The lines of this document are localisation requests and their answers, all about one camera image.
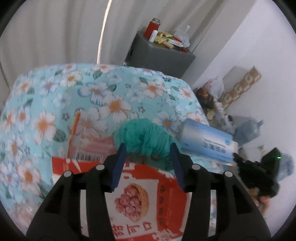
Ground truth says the blue white tissue pack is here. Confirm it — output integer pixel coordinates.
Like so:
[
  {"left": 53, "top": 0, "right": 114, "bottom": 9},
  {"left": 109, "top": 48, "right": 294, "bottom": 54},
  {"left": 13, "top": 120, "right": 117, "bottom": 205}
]
[{"left": 179, "top": 118, "right": 237, "bottom": 164}]

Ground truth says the red white peanut bag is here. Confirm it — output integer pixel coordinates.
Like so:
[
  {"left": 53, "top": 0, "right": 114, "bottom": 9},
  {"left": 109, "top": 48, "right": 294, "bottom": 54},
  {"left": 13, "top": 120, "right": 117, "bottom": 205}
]
[{"left": 52, "top": 111, "right": 191, "bottom": 240}]

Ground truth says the teal yarn bundle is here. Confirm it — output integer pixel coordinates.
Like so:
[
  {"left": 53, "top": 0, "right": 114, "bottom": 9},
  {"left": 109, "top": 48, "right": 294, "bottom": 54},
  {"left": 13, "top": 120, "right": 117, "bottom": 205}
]
[{"left": 113, "top": 118, "right": 181, "bottom": 171}]

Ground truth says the large blue water jug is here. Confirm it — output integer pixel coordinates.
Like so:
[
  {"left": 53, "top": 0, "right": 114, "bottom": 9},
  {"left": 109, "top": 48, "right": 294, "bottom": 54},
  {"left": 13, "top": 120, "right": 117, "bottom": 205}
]
[{"left": 233, "top": 119, "right": 264, "bottom": 146}]

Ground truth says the dark cardboard box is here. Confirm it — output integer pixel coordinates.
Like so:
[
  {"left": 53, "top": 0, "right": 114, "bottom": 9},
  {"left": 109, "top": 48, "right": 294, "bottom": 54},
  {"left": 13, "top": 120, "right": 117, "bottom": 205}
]
[{"left": 195, "top": 88, "right": 214, "bottom": 110}]

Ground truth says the patterned rolled mat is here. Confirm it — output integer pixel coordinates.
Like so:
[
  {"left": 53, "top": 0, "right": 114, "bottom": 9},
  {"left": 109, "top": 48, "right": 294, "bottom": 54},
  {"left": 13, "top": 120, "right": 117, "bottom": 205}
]
[{"left": 220, "top": 66, "right": 261, "bottom": 108}]

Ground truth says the white plastic shopping bag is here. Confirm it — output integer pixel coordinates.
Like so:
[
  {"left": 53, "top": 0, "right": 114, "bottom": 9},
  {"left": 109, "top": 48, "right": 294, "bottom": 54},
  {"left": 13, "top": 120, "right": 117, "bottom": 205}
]
[{"left": 202, "top": 76, "right": 224, "bottom": 99}]

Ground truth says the clear plastic bag on cabinet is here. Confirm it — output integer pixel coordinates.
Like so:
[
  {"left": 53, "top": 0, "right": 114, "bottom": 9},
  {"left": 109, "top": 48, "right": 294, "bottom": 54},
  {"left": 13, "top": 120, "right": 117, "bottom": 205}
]
[{"left": 174, "top": 25, "right": 190, "bottom": 48}]

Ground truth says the grey bedside cabinet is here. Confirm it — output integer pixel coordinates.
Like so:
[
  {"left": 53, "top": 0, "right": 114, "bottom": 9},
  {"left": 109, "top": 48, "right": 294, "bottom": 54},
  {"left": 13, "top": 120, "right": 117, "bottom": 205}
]
[{"left": 125, "top": 31, "right": 195, "bottom": 78}]

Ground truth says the small white bottle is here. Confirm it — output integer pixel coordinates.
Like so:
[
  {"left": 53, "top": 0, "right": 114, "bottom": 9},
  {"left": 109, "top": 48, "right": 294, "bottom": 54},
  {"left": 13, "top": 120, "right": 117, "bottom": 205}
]
[{"left": 149, "top": 30, "right": 158, "bottom": 43}]

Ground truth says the white curtain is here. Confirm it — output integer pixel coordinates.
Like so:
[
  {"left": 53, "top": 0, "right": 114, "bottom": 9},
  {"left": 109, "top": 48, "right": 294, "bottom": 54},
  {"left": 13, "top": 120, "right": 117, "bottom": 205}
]
[{"left": 0, "top": 0, "right": 255, "bottom": 103}]

